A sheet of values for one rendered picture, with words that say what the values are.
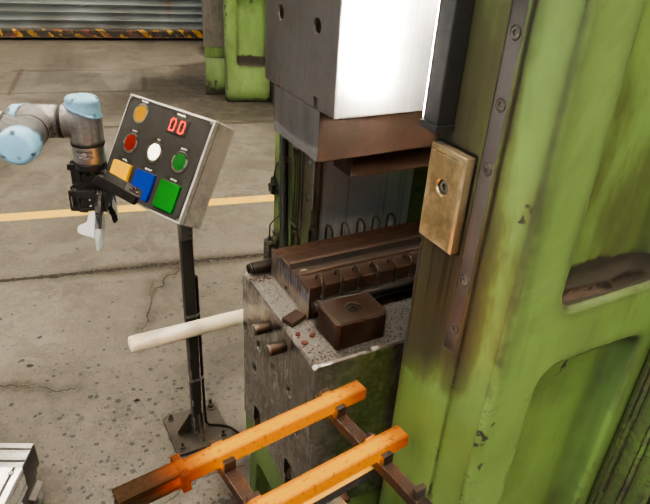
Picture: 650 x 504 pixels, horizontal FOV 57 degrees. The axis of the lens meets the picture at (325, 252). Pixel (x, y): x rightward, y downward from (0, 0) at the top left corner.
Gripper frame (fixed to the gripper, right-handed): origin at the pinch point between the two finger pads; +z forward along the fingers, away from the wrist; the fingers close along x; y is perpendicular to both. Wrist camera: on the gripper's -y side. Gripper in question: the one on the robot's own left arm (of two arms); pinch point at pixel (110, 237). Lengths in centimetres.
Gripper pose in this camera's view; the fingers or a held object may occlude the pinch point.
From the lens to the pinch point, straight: 159.1
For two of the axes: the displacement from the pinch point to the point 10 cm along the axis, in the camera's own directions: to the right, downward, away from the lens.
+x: 0.4, 5.0, -8.7
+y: -10.0, -0.3, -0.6
